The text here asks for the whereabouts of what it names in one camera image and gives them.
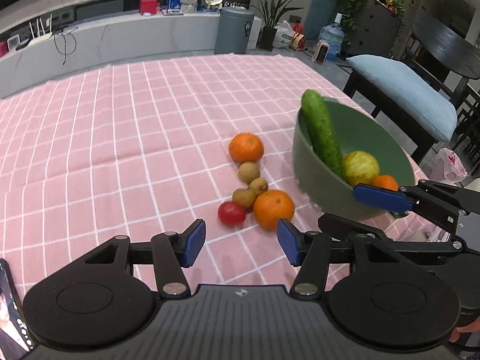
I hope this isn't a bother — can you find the blue water jug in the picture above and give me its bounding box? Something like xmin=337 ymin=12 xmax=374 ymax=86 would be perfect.
xmin=319 ymin=13 xmax=345 ymax=61

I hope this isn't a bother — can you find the orange tangerine back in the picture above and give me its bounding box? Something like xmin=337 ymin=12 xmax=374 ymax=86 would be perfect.
xmin=229 ymin=133 xmax=264 ymax=164

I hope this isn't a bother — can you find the small white heater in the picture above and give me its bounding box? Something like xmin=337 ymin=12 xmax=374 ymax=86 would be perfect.
xmin=312 ymin=39 xmax=329 ymax=63

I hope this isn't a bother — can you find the dark drawer cabinet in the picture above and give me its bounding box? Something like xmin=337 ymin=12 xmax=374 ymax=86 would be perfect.
xmin=343 ymin=0 xmax=402 ymax=57

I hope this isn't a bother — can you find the light blue cushion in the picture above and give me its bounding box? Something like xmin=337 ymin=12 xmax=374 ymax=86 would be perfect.
xmin=347 ymin=55 xmax=457 ymax=142

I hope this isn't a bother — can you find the white plastic bag floor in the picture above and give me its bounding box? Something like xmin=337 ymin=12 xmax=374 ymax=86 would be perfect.
xmin=430 ymin=148 xmax=468 ymax=183

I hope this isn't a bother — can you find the orange tangerine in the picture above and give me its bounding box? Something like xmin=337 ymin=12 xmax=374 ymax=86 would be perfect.
xmin=229 ymin=133 xmax=264 ymax=164
xmin=253 ymin=190 xmax=295 ymax=231
xmin=371 ymin=175 xmax=400 ymax=191

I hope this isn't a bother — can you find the green cucumber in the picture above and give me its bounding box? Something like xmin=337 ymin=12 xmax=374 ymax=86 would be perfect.
xmin=301 ymin=89 xmax=344 ymax=179

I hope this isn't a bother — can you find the potted long-leaf plant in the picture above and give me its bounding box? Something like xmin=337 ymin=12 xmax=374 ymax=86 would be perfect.
xmin=250 ymin=0 xmax=301 ymax=51

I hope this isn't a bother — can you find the black smartphone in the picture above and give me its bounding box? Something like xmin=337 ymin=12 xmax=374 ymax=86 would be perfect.
xmin=0 ymin=258 xmax=35 ymax=360

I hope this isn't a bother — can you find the brown longan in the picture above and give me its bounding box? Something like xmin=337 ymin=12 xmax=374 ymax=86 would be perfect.
xmin=238 ymin=162 xmax=260 ymax=185
xmin=248 ymin=177 xmax=269 ymax=196
xmin=232 ymin=189 xmax=257 ymax=211

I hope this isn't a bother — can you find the grey pedal trash bin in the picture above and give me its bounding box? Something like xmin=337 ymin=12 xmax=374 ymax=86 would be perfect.
xmin=214 ymin=7 xmax=255 ymax=55

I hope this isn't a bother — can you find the pink storage box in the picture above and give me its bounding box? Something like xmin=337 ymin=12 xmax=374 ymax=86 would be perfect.
xmin=0 ymin=41 xmax=9 ymax=58

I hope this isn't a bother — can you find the green colander bowl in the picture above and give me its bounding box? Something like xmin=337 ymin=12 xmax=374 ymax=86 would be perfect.
xmin=293 ymin=97 xmax=416 ymax=221

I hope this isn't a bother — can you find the black bench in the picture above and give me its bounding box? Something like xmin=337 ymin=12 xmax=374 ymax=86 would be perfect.
xmin=341 ymin=68 xmax=440 ymax=166

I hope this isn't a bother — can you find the red box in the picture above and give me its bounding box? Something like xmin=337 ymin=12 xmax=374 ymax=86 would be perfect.
xmin=139 ymin=0 xmax=159 ymax=16

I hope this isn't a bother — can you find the white wifi router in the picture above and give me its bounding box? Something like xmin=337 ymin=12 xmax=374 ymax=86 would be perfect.
xmin=28 ymin=15 xmax=53 ymax=46

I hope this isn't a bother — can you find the white plastic bag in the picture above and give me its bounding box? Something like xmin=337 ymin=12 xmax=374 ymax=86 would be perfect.
xmin=272 ymin=20 xmax=295 ymax=49

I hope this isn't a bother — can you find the red tomato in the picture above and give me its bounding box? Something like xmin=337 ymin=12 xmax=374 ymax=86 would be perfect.
xmin=217 ymin=202 xmax=247 ymax=227

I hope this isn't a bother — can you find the black router cable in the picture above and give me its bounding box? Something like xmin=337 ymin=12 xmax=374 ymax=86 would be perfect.
xmin=52 ymin=25 xmax=80 ymax=65

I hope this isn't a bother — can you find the pink checked tablecloth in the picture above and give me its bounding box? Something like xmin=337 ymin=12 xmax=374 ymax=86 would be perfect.
xmin=0 ymin=53 xmax=451 ymax=301

